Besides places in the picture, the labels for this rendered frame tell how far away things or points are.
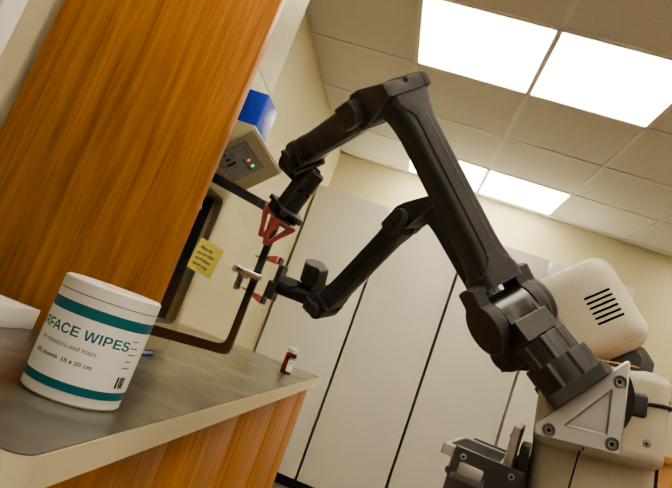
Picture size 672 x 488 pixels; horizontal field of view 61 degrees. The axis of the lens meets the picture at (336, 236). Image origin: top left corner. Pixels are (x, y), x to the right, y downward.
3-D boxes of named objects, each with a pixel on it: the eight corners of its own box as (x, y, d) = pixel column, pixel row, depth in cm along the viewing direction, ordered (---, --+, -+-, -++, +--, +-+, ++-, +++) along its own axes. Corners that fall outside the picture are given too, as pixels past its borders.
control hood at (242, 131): (193, 149, 129) (210, 110, 131) (232, 190, 161) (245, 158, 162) (239, 165, 127) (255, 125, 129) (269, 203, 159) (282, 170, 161)
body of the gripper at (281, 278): (282, 266, 166) (306, 275, 165) (269, 299, 165) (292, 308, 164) (278, 263, 160) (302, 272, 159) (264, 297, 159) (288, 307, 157)
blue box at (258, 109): (216, 116, 133) (231, 82, 135) (228, 132, 143) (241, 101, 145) (255, 128, 132) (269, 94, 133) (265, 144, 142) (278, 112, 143)
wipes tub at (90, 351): (-5, 378, 70) (47, 264, 73) (56, 374, 83) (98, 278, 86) (87, 417, 68) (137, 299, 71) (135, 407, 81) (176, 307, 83)
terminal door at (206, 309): (123, 327, 124) (194, 160, 130) (227, 355, 146) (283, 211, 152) (125, 328, 123) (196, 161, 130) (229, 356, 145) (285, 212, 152)
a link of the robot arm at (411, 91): (364, 61, 80) (422, 43, 83) (337, 106, 92) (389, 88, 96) (513, 355, 75) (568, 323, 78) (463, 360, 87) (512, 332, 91)
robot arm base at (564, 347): (614, 370, 68) (604, 376, 78) (569, 314, 71) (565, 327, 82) (553, 410, 69) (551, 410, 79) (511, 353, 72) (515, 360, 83)
